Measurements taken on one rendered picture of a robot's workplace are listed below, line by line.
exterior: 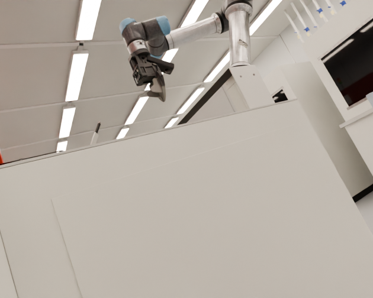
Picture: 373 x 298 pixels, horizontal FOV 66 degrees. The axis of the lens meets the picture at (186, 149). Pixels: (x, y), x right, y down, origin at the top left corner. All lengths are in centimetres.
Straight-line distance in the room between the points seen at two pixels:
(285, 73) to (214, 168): 376
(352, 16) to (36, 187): 357
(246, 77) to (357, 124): 281
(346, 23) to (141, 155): 345
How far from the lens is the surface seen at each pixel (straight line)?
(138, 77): 112
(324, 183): 67
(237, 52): 121
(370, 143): 350
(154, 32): 123
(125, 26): 123
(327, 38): 385
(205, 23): 142
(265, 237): 52
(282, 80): 418
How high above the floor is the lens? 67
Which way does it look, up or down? 12 degrees up
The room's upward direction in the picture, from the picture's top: 24 degrees counter-clockwise
